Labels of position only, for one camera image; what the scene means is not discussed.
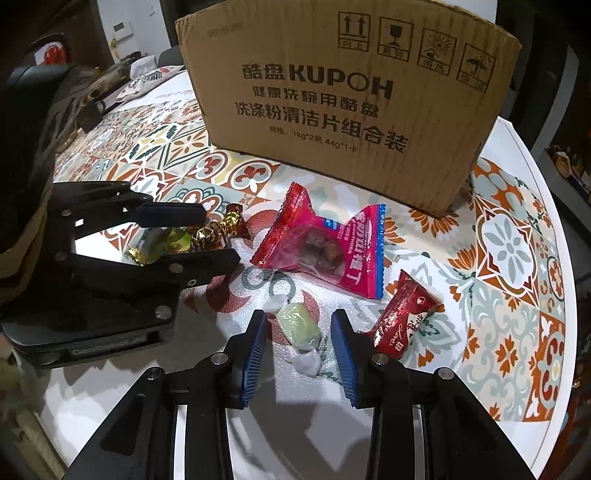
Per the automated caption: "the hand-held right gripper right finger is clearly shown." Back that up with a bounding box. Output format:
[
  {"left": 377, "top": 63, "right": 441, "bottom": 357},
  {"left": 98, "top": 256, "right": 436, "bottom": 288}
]
[{"left": 330, "top": 309, "right": 539, "bottom": 480}]

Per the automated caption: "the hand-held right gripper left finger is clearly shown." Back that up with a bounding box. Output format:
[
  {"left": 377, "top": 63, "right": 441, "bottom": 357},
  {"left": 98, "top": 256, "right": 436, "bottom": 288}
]
[{"left": 65, "top": 309, "right": 269, "bottom": 480}]

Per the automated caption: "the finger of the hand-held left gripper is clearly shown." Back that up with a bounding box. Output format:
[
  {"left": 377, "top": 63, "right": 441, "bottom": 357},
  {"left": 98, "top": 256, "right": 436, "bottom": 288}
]
[
  {"left": 51, "top": 181, "right": 208, "bottom": 237},
  {"left": 55, "top": 248, "right": 241, "bottom": 289}
]

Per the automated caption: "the green candy with gold ends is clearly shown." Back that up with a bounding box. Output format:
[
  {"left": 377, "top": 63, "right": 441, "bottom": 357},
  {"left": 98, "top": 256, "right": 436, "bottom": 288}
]
[{"left": 122, "top": 225, "right": 195, "bottom": 267}]

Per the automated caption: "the light green candy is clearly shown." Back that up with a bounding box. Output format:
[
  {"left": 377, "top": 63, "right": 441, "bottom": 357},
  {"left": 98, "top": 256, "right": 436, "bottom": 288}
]
[{"left": 276, "top": 302, "right": 324, "bottom": 374}]

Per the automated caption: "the brown cardboard box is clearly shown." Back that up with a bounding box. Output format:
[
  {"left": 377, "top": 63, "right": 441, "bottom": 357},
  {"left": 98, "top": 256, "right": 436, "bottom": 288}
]
[{"left": 174, "top": 0, "right": 522, "bottom": 220}]

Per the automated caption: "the gold wrapped candy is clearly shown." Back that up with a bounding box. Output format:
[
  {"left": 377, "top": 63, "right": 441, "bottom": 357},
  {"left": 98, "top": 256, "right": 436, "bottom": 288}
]
[
  {"left": 191, "top": 222, "right": 230, "bottom": 253},
  {"left": 217, "top": 203, "right": 252, "bottom": 241}
]

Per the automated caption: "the dark red snack packet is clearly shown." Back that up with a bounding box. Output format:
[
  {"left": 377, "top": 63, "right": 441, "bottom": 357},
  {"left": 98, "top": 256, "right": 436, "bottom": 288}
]
[{"left": 372, "top": 269, "right": 439, "bottom": 359}]

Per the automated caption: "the red pink snack packet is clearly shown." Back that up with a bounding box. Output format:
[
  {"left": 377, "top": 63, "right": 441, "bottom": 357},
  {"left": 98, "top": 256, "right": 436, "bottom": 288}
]
[{"left": 249, "top": 181, "right": 387, "bottom": 301}]

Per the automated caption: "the black mug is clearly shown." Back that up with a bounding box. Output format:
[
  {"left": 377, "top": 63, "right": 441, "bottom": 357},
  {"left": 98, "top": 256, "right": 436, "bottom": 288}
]
[{"left": 81, "top": 99, "right": 105, "bottom": 131}]

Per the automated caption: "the metal hot pot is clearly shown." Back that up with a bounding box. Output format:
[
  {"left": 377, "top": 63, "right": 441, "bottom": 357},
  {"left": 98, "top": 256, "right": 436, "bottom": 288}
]
[{"left": 88, "top": 65, "right": 134, "bottom": 112}]

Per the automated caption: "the grey dining chair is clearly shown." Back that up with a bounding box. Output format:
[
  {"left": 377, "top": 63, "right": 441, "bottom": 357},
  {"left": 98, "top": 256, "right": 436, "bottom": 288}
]
[{"left": 157, "top": 46, "right": 186, "bottom": 68}]

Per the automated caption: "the red paper door poster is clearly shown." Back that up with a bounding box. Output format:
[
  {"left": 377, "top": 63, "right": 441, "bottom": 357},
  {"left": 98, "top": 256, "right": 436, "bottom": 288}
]
[{"left": 37, "top": 41, "right": 70, "bottom": 70}]

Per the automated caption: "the patterned tile tablecloth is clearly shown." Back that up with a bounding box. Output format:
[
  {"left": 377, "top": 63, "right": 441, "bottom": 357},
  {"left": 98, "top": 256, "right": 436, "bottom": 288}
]
[{"left": 37, "top": 69, "right": 567, "bottom": 480}]

